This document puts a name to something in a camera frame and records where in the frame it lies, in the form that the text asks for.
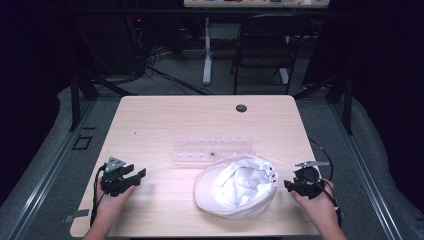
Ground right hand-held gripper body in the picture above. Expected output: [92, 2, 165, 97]
[292, 160, 331, 201]

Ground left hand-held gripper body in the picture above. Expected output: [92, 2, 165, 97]
[100, 156, 135, 198]

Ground white cap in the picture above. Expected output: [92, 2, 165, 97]
[194, 155, 279, 220]

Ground person's left hand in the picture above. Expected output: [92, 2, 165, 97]
[95, 179, 137, 228]

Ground person's right hand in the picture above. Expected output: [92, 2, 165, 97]
[290, 179, 340, 229]

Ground grey tape strip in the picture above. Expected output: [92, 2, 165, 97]
[62, 208, 91, 224]

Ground black tape square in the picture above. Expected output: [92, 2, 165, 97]
[71, 126, 97, 151]

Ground clear plastic rack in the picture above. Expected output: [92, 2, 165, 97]
[171, 134, 257, 165]

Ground black metal stand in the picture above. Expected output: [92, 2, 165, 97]
[293, 68, 355, 136]
[68, 68, 138, 133]

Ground black metal chair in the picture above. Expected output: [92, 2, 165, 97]
[230, 13, 312, 96]

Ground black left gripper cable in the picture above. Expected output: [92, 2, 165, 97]
[89, 163, 108, 228]

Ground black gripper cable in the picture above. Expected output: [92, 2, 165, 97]
[308, 137, 343, 228]
[89, 163, 108, 228]

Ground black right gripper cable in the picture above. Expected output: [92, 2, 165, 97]
[308, 137, 343, 228]

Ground black floor cables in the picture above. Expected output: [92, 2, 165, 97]
[128, 16, 214, 96]

